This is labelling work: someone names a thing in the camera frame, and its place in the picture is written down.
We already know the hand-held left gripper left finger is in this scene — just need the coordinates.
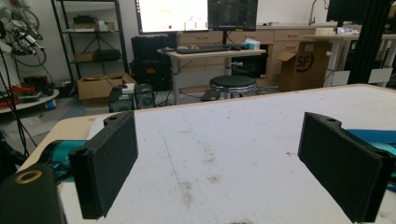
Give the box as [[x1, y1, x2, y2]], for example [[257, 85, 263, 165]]
[[68, 110, 139, 220]]

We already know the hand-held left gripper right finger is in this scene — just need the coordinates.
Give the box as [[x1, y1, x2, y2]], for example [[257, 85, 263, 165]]
[[297, 111, 396, 224]]

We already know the open low cardboard box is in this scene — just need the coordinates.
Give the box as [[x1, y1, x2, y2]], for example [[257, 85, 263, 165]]
[[76, 72, 137, 101]]

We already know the black computer tower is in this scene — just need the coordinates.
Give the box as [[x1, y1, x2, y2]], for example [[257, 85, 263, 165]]
[[134, 83, 156, 110]]

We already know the round white low table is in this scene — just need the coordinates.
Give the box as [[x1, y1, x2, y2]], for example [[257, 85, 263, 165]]
[[0, 89, 60, 115]]

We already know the white foam mat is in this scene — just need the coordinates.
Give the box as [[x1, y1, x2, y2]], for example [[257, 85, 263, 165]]
[[58, 84, 396, 224]]

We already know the tall cardboard box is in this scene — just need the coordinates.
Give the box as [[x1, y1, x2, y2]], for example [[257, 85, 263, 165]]
[[276, 40, 332, 92]]

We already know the black equipment case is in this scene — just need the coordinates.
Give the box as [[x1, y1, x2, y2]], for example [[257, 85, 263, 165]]
[[129, 35, 174, 91]]

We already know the white desk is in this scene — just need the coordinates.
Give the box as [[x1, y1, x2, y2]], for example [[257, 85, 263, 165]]
[[303, 32, 396, 88]]

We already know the black metal shelf rack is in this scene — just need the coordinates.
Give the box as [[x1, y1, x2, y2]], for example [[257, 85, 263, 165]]
[[50, 0, 130, 82]]

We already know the black round stool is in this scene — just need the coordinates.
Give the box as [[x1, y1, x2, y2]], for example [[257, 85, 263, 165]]
[[208, 75, 258, 100]]

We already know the wooden cabinet counter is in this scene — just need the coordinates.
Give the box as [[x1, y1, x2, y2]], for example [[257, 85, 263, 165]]
[[177, 23, 339, 88]]

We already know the black keyboard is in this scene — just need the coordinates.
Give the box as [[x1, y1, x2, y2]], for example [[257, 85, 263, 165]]
[[176, 46, 232, 55]]

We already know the tissue box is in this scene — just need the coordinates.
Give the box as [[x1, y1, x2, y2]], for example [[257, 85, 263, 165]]
[[242, 37, 262, 51]]

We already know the wooden standing desk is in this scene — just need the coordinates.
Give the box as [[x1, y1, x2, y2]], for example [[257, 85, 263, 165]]
[[157, 48, 267, 106]]

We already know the bright white monitor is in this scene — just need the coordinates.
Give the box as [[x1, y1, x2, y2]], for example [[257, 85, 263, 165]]
[[134, 0, 210, 35]]

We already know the dark monitor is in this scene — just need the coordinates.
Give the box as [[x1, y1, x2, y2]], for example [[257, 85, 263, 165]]
[[207, 0, 259, 32]]

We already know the black aluminium frame post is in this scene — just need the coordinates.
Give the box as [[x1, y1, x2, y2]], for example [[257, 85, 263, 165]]
[[347, 0, 391, 85]]

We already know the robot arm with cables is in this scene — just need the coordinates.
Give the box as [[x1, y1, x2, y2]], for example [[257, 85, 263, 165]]
[[0, 0, 48, 68]]

